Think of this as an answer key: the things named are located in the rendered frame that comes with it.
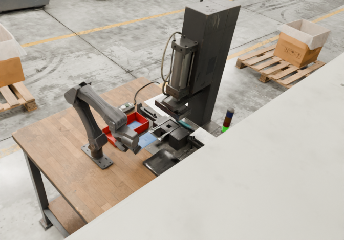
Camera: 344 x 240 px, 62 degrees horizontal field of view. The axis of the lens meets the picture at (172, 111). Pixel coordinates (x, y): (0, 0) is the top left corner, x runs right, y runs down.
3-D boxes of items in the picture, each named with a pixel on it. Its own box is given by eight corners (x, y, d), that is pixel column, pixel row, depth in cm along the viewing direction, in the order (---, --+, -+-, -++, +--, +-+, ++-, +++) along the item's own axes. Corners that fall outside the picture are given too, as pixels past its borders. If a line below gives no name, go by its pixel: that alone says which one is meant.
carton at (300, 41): (290, 45, 490) (301, 16, 459) (322, 60, 457) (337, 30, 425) (267, 53, 454) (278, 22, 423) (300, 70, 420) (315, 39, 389)
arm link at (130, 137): (142, 140, 131) (142, 121, 124) (130, 151, 125) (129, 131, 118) (122, 131, 136) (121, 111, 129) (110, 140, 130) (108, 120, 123)
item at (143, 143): (126, 145, 148) (126, 141, 146) (148, 132, 157) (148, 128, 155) (135, 153, 145) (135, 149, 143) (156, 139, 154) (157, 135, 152)
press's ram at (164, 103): (152, 109, 159) (156, 63, 141) (183, 93, 175) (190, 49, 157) (176, 126, 150) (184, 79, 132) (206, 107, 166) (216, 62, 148)
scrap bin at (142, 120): (102, 136, 163) (102, 128, 159) (135, 118, 179) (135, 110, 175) (115, 148, 157) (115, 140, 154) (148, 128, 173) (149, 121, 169)
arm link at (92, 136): (109, 143, 145) (83, 84, 133) (100, 151, 140) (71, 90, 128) (101, 143, 149) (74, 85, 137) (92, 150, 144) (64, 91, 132)
